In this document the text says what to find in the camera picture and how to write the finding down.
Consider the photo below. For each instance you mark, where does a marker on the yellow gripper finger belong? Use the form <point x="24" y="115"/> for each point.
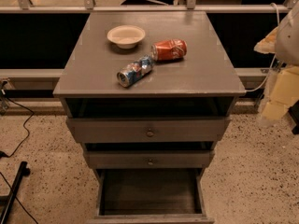
<point x="285" y="94"/>

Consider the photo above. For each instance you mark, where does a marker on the silver blue redbull can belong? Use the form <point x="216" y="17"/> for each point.
<point x="135" y="71"/>

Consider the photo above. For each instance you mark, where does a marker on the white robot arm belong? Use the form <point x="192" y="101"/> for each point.
<point x="283" y="42"/>

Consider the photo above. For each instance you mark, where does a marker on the top grey drawer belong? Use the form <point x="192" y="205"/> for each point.
<point x="147" y="130"/>

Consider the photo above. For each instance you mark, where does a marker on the crushed red cola can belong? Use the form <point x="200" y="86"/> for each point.
<point x="168" y="50"/>

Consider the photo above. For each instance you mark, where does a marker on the grey wooden drawer cabinet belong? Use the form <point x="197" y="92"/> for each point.
<point x="203" y="84"/>

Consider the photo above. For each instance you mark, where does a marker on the open bottom grey drawer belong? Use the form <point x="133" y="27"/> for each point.
<point x="150" y="196"/>

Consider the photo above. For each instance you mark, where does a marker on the middle grey drawer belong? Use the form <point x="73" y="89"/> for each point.
<point x="148" y="159"/>

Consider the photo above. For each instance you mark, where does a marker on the white paper bowl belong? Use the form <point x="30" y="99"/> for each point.
<point x="126" y="36"/>

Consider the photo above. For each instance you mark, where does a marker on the black metal stand leg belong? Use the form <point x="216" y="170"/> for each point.
<point x="7" y="201"/>

